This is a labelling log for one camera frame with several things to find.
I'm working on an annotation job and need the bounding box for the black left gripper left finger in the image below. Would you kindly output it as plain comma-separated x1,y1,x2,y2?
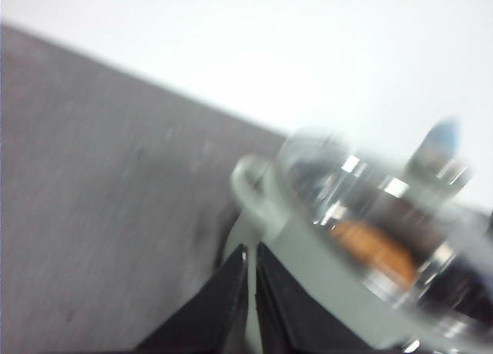
136,244,249,354

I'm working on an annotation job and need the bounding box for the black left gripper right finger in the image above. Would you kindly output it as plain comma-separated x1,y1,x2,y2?
256,242,386,354

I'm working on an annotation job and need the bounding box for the brown potato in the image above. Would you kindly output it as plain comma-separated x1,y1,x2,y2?
330,220,417,286

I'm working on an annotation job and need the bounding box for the glass lid with green knob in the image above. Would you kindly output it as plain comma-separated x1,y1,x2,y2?
279,117,493,332

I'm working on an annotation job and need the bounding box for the green electric steamer pot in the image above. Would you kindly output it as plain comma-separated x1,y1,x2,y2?
222,155,493,354

